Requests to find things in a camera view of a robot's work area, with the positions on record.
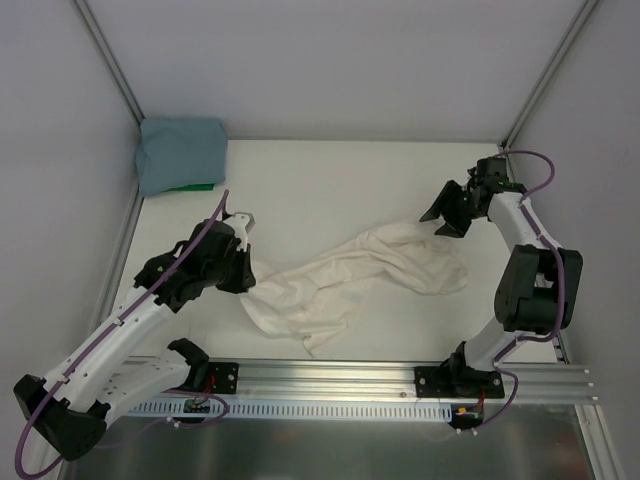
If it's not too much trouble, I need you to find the white t-shirt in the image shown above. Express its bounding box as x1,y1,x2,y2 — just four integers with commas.
240,221,468,357

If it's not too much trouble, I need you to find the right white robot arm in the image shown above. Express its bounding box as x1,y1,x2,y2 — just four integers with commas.
421,154,583,397

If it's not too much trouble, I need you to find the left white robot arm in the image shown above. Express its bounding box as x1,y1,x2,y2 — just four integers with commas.
14,212,256,461

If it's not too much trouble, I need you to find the folded green t-shirt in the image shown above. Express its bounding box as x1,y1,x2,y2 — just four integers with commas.
167,184,215,192

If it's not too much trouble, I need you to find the folded blue t-shirt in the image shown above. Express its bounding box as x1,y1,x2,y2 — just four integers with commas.
135,118,228,197

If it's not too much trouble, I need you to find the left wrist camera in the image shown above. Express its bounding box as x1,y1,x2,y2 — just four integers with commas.
223,212,255,252

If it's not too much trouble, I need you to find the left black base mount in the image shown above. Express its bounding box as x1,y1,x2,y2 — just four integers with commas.
176,361,240,395

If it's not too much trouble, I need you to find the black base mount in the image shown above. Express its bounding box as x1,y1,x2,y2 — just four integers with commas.
413,343,505,399
176,361,240,395

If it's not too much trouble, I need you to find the right aluminium frame post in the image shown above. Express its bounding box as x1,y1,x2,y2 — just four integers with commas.
499,0,601,149

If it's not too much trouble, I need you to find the aluminium frame post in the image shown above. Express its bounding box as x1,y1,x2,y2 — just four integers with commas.
499,0,601,149
70,0,145,126

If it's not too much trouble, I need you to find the aluminium mounting rail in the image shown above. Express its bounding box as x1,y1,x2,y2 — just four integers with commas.
119,352,601,407

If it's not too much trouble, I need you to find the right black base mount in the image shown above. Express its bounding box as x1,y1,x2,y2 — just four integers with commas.
413,343,505,399

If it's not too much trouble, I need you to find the white slotted cable duct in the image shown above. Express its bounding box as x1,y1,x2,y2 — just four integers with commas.
128,397,452,423

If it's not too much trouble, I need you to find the left aluminium frame post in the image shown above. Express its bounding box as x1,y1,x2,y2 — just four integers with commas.
70,0,145,126

